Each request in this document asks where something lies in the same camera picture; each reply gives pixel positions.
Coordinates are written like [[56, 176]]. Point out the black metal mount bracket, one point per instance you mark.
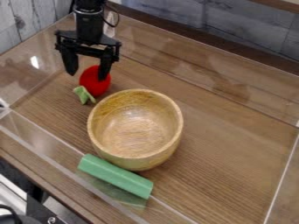
[[41, 214]]

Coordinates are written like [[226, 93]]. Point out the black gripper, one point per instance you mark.
[[106, 49]]

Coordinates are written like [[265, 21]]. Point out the clear acrylic corner bracket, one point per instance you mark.
[[110, 29]]

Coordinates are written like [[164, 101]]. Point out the clear acrylic tray enclosure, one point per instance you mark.
[[234, 173]]

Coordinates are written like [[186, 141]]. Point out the wooden bowl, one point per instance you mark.
[[136, 128]]

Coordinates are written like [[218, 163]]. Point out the red plush fruit green leaf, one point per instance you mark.
[[92, 87]]

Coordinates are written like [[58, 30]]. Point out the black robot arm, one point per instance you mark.
[[89, 40]]

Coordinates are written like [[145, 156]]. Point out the green rectangular block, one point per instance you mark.
[[117, 176]]

